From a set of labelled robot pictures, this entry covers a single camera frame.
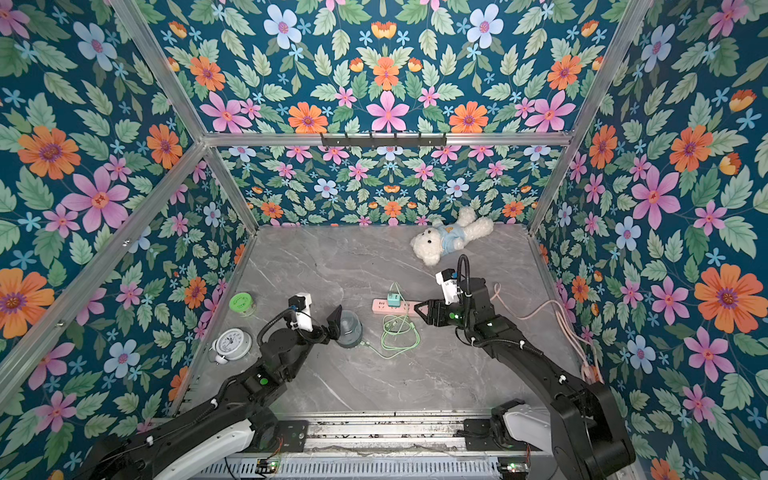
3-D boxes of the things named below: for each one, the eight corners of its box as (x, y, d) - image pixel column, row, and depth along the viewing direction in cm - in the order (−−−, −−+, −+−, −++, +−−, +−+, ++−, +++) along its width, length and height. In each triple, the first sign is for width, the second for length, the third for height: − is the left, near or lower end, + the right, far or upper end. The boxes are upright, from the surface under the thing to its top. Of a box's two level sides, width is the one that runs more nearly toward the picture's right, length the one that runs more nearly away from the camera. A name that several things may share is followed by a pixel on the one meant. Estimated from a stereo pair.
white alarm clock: (212, 364, 88) (204, 359, 84) (225, 334, 94) (218, 328, 90) (245, 364, 88) (238, 359, 84) (255, 334, 94) (250, 328, 90)
